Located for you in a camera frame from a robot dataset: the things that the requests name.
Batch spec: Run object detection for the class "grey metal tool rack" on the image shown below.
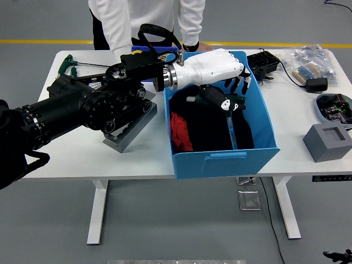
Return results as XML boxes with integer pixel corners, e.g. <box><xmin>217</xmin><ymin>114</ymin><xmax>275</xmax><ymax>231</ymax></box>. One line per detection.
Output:
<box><xmin>103</xmin><ymin>92</ymin><xmax>159</xmax><ymax>153</ymax></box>

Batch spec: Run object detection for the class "thin black cable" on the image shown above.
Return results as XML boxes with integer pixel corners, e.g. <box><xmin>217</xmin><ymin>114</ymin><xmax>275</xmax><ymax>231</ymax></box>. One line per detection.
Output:
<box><xmin>323</xmin><ymin>0</ymin><xmax>352</xmax><ymax>14</ymax></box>

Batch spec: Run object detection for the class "black floor cable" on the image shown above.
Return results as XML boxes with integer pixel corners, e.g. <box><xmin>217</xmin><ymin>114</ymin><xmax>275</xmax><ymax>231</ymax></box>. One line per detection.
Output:
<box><xmin>258</xmin><ymin>177</ymin><xmax>285</xmax><ymax>264</ymax></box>

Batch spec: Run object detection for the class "large green T-handle wrench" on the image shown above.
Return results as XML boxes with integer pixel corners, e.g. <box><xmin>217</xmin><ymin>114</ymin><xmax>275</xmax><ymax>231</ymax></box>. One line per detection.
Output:
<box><xmin>186</xmin><ymin>92</ymin><xmax>248</xmax><ymax>151</ymax></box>

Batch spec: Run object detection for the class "grey block with recess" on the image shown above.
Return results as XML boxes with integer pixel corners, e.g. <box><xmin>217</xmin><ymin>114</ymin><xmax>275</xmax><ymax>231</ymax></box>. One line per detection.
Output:
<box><xmin>302</xmin><ymin>123</ymin><xmax>352</xmax><ymax>163</ymax></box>

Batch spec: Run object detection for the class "black plastic tray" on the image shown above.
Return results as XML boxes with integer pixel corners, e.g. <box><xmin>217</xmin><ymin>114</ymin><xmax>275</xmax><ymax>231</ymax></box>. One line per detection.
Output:
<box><xmin>246</xmin><ymin>51</ymin><xmax>281</xmax><ymax>75</ymax></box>

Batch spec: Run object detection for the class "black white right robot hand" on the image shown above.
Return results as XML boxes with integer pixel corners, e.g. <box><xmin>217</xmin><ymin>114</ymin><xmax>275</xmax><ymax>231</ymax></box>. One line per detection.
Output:
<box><xmin>322</xmin><ymin>249</ymin><xmax>352</xmax><ymax>264</ymax></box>

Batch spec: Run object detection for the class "black adapter cable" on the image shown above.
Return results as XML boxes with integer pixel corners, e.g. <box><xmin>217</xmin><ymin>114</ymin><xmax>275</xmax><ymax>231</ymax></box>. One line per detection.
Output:
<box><xmin>258</xmin><ymin>48</ymin><xmax>308</xmax><ymax>89</ymax></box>

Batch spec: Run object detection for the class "light blue dish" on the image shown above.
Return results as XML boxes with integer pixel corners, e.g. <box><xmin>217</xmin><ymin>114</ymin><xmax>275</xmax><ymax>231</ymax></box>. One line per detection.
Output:
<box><xmin>315</xmin><ymin>93</ymin><xmax>352</xmax><ymax>125</ymax></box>

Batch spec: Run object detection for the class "clear plastic parts bag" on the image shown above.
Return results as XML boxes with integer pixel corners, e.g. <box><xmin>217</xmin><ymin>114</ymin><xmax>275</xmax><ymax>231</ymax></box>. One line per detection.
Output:
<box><xmin>280</xmin><ymin>44</ymin><xmax>338</xmax><ymax>86</ymax></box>

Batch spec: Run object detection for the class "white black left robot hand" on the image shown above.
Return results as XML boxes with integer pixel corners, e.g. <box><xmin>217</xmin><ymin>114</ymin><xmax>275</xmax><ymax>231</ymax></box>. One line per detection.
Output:
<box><xmin>172</xmin><ymin>48</ymin><xmax>252</xmax><ymax>112</ymax></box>

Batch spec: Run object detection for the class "small blue plastic bin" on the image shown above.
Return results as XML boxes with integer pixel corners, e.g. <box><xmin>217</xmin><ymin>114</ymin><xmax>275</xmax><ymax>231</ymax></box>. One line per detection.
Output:
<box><xmin>131</xmin><ymin>45</ymin><xmax>180</xmax><ymax>83</ymax></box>

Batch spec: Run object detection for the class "black cylinder part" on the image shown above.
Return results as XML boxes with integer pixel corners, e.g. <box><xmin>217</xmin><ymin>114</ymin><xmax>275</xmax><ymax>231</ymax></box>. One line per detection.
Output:
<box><xmin>252</xmin><ymin>67</ymin><xmax>267</xmax><ymax>82</ymax></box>

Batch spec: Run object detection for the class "person's left hand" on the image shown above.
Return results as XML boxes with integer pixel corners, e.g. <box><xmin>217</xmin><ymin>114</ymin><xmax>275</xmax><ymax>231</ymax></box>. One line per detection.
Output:
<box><xmin>194</xmin><ymin>41</ymin><xmax>214</xmax><ymax>52</ymax></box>

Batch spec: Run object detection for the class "black table control panel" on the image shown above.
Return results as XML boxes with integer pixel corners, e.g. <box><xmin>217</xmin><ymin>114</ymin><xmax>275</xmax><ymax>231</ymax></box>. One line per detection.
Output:
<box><xmin>311</xmin><ymin>174</ymin><xmax>352</xmax><ymax>183</ymax></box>

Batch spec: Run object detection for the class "black wristband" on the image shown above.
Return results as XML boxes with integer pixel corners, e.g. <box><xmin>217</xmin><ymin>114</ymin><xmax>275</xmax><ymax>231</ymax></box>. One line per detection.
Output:
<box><xmin>181</xmin><ymin>40</ymin><xmax>200</xmax><ymax>53</ymax></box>

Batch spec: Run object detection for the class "person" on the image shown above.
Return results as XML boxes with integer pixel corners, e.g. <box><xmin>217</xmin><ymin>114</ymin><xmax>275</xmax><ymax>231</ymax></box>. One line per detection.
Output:
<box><xmin>87</xmin><ymin>0</ymin><xmax>214</xmax><ymax>57</ymax></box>

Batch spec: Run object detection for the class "long thin green T-wrench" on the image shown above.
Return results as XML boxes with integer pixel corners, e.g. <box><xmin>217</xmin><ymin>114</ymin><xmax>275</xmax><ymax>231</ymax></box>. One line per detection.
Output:
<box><xmin>57</xmin><ymin>54</ymin><xmax>122</xmax><ymax>79</ymax></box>

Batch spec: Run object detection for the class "electronic components pile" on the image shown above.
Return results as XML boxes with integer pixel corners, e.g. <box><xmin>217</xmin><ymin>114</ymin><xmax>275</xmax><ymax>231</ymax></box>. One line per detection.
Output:
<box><xmin>320</xmin><ymin>93</ymin><xmax>352</xmax><ymax>124</ymax></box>

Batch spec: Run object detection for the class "beige resistor tape roll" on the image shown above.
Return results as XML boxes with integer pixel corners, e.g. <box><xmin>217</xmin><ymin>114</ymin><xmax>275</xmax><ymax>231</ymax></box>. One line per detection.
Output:
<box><xmin>291</xmin><ymin>62</ymin><xmax>322</xmax><ymax>85</ymax></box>

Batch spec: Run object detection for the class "white table leg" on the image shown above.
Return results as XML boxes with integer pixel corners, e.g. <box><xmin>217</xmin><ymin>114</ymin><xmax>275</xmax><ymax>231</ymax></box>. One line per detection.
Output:
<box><xmin>86</xmin><ymin>180</ymin><xmax>108</xmax><ymax>246</ymax></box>
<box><xmin>272</xmin><ymin>176</ymin><xmax>302</xmax><ymax>240</ymax></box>

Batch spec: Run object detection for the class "large blue folding box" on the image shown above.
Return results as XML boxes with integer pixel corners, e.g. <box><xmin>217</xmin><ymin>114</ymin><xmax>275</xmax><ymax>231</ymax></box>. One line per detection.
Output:
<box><xmin>163</xmin><ymin>51</ymin><xmax>281</xmax><ymax>181</ymax></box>

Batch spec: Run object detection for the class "black power adapter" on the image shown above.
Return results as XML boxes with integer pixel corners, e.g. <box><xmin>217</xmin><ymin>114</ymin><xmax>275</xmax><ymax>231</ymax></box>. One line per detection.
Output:
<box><xmin>305</xmin><ymin>78</ymin><xmax>328</xmax><ymax>94</ymax></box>

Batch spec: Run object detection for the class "black cloth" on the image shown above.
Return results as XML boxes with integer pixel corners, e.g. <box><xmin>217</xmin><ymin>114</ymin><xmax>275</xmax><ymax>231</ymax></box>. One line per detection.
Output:
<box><xmin>168</xmin><ymin>85</ymin><xmax>255</xmax><ymax>153</ymax></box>

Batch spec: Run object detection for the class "large metal floor plate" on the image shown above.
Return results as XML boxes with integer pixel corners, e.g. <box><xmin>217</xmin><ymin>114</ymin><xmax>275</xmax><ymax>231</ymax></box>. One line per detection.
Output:
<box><xmin>236</xmin><ymin>190</ymin><xmax>261</xmax><ymax>212</ymax></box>

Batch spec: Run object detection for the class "red cloth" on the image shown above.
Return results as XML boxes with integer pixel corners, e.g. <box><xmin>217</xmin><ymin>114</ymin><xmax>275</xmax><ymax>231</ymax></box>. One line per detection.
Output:
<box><xmin>170</xmin><ymin>111</ymin><xmax>194</xmax><ymax>153</ymax></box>

